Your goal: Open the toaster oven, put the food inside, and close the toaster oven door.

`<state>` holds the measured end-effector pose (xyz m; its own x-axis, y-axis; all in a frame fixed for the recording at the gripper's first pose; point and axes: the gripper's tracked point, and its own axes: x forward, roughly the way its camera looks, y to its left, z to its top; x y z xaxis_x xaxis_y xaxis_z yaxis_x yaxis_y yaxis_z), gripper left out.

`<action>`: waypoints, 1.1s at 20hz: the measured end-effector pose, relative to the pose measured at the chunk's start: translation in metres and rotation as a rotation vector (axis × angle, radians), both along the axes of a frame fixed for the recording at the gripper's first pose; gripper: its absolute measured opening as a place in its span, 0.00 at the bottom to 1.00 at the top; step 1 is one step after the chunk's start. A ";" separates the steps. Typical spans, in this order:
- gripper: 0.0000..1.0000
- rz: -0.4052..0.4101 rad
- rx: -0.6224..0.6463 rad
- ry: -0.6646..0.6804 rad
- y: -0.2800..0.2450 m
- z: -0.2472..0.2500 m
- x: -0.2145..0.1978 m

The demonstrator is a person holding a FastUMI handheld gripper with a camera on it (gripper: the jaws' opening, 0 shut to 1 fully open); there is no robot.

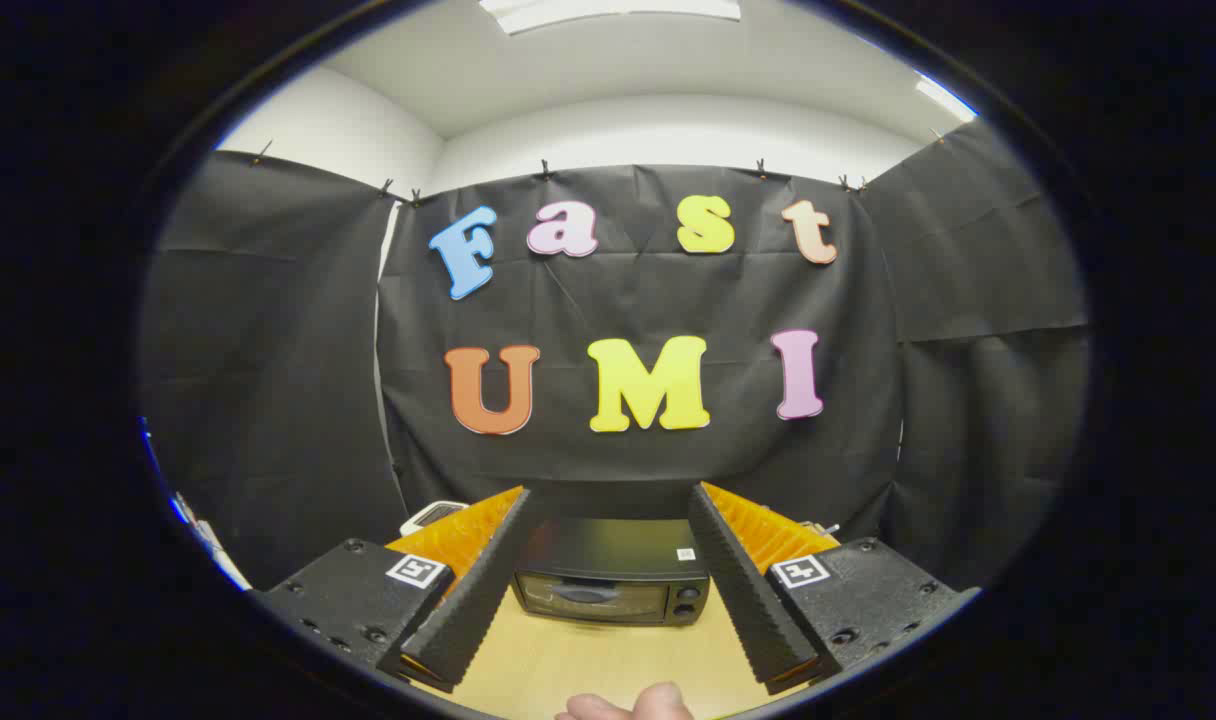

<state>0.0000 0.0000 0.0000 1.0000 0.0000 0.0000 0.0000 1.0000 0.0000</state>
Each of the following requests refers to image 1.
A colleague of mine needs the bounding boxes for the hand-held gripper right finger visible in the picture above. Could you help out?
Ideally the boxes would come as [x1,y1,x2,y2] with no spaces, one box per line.
[688,482,981,696]

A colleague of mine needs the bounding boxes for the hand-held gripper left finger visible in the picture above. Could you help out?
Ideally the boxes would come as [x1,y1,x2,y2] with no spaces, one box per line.
[251,486,532,694]

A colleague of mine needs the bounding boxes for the black toaster oven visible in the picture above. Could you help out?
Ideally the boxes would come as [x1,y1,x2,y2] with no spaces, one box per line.
[511,515,712,628]

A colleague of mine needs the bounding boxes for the white bread toaster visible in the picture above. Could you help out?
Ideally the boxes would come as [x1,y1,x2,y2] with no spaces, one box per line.
[400,500,469,537]

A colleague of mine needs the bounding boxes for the white and blue clutter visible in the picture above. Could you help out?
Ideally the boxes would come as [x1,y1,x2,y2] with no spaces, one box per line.
[138,415,254,591]

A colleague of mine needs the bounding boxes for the narrow ceiling light panel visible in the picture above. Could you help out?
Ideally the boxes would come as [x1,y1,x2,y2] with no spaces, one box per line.
[916,78,977,123]

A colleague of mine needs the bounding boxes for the wide ceiling light panel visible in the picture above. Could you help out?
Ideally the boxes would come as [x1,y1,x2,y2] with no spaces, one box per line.
[478,0,744,36]

